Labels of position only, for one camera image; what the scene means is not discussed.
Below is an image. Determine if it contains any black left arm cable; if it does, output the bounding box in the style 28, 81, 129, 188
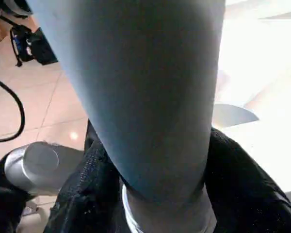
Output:
0, 74, 26, 143

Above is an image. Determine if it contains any black backpack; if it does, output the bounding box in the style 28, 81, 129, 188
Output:
9, 24, 58, 67

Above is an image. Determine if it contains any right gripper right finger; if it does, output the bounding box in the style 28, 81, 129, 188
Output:
203, 127, 291, 233

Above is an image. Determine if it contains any white plastic table leg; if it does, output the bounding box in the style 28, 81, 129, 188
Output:
30, 0, 227, 233

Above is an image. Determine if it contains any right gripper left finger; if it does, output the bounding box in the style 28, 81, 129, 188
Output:
43, 139, 127, 233

